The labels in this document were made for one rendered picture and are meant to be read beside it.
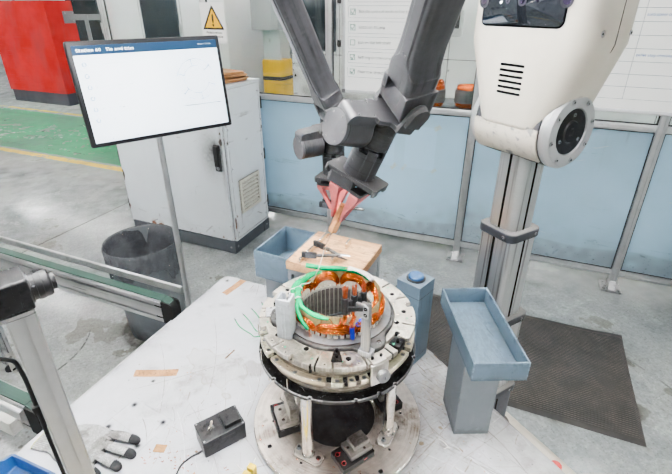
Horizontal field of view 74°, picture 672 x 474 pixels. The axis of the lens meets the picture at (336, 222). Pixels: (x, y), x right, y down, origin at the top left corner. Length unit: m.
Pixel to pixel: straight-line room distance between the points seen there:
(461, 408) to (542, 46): 0.77
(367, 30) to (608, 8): 2.22
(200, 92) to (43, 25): 2.76
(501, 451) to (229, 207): 2.50
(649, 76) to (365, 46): 1.59
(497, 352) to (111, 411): 0.91
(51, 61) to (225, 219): 2.04
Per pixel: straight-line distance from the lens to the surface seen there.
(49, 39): 4.43
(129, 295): 1.74
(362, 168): 0.74
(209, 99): 1.82
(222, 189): 3.19
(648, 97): 2.99
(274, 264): 1.21
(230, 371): 1.29
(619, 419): 2.49
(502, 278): 1.19
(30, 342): 0.65
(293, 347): 0.86
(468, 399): 1.08
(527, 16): 1.00
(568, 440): 2.33
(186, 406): 1.24
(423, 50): 0.63
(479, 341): 1.02
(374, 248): 1.23
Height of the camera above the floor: 1.67
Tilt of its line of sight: 26 degrees down
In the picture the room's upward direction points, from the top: straight up
